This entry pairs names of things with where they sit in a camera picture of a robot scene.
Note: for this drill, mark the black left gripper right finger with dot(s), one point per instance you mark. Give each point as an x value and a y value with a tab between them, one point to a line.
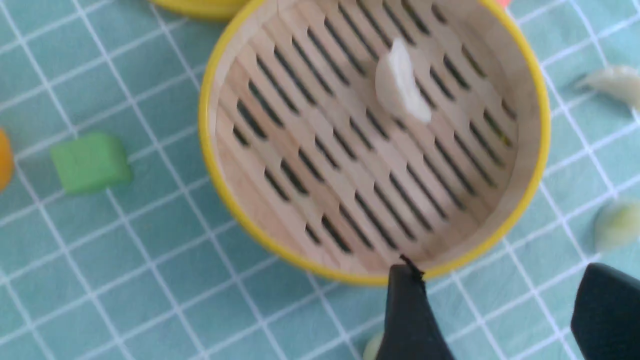
606	316

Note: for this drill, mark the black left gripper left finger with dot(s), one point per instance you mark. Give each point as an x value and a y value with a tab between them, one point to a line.
411	331

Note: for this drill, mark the greenish dumpling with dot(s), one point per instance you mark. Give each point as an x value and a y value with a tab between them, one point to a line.
373	346

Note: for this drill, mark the pale dumpling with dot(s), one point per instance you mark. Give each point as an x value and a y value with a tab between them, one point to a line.
617	225

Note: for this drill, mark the white dumpling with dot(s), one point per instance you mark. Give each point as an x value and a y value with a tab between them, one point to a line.
620	82
395	86

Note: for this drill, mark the bamboo steamer tray yellow rim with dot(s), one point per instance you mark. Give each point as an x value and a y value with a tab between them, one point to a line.
315	170

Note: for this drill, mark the woven bamboo steamer lid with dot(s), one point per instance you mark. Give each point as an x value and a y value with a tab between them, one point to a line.
203	9

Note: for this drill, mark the green cube block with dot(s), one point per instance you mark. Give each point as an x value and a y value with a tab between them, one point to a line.
91	163

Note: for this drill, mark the orange red pear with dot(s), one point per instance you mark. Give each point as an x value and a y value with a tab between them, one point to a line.
6	161

